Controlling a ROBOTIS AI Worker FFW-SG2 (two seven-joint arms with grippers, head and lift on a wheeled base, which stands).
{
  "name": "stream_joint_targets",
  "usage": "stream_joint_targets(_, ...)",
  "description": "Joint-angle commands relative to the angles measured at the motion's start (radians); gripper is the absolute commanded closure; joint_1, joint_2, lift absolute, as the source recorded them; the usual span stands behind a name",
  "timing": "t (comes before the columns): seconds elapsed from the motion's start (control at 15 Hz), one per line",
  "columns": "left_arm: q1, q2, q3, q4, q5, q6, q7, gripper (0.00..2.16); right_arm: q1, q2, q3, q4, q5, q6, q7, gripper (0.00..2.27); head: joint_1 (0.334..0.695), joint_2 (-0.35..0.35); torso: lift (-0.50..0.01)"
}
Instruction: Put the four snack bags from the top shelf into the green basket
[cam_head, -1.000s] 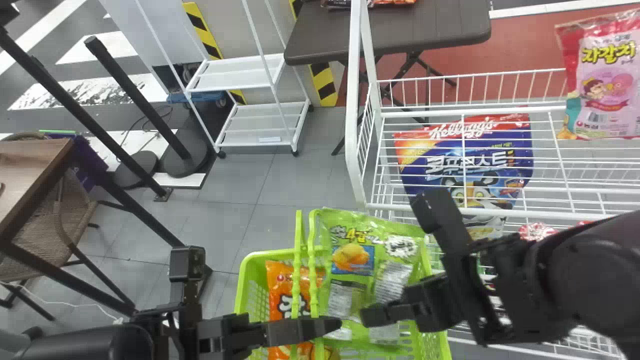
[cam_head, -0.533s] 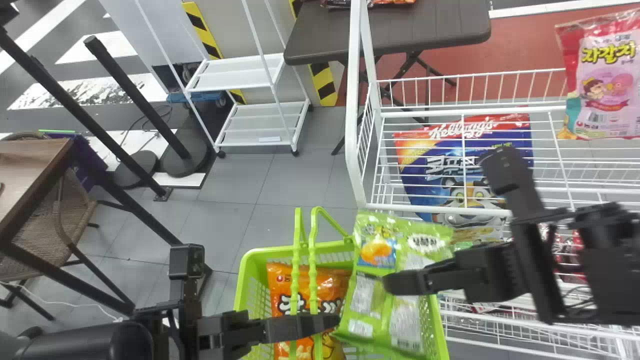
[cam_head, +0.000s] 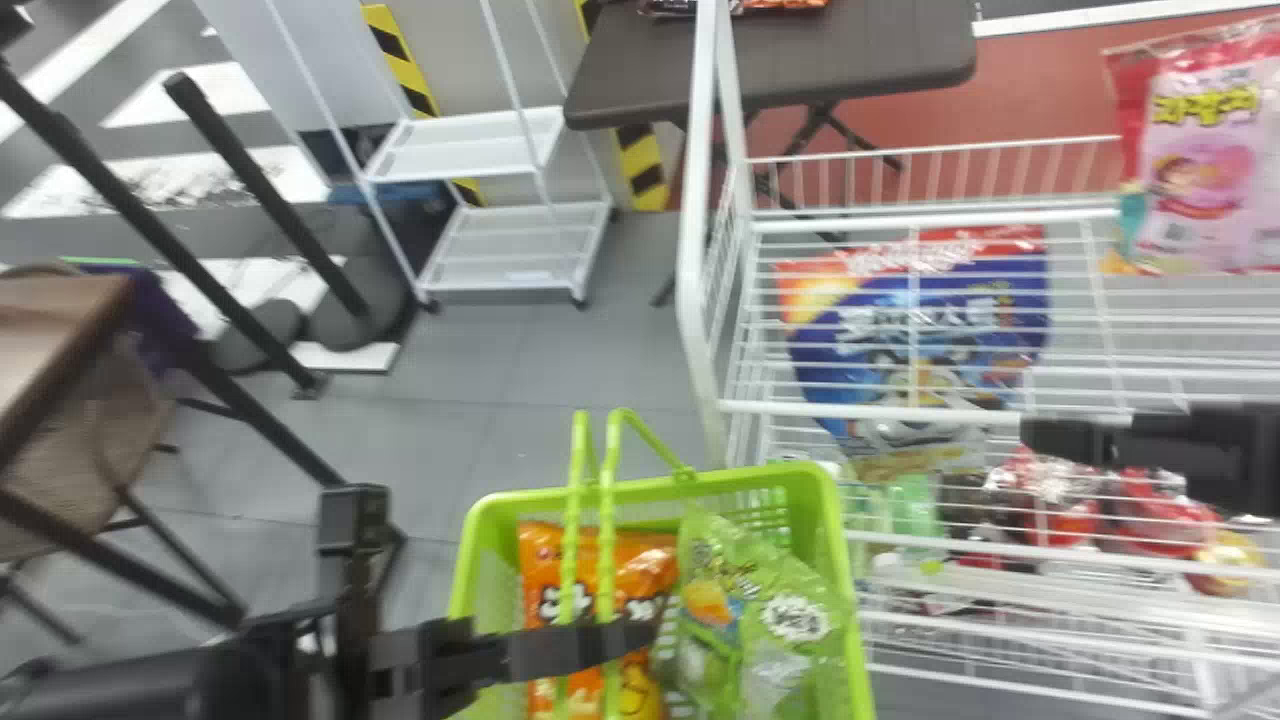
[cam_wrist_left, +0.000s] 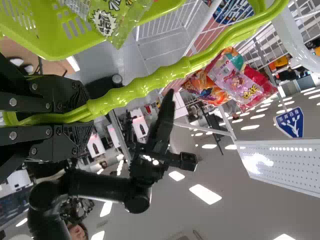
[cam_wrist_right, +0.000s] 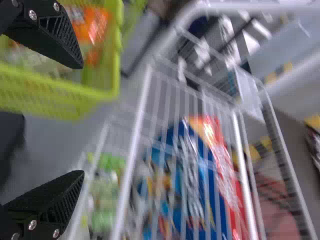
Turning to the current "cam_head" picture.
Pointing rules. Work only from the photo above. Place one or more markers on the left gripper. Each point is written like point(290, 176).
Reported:
point(440, 660)

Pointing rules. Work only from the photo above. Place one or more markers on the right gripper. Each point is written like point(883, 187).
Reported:
point(1225, 455)

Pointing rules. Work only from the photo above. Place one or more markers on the green basket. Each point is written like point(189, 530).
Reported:
point(660, 488)

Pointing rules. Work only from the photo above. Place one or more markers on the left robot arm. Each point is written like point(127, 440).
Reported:
point(120, 690)

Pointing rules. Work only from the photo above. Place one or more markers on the orange snack packet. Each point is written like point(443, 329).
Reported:
point(635, 570)

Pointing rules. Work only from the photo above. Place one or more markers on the red snack packet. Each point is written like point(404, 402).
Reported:
point(1150, 520)

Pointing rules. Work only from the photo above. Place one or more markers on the green snack packet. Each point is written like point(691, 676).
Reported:
point(760, 620)

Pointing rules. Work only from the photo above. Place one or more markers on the blue cereal bag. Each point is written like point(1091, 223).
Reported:
point(920, 330)

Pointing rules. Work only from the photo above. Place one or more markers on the pink snack packet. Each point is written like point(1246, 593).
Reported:
point(1200, 160)

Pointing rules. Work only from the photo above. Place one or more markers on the dark side table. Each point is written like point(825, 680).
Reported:
point(770, 60)

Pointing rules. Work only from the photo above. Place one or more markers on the white shelf trolley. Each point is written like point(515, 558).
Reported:
point(470, 140)

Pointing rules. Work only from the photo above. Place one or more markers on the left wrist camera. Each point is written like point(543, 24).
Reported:
point(352, 518)

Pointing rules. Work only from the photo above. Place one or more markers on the yellow black striped post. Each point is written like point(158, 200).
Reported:
point(645, 165)
point(412, 80)

